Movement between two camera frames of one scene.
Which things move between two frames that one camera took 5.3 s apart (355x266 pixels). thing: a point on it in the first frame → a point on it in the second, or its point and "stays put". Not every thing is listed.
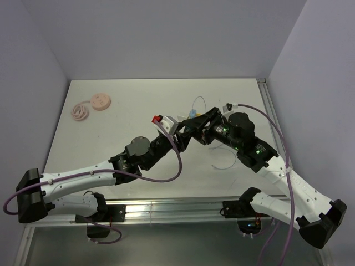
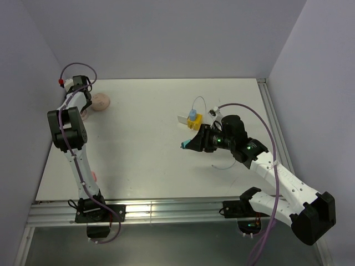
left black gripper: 183,139 → 86,106
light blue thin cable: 216,147 stays put
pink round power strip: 100,101 stays put
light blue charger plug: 193,113 stays put
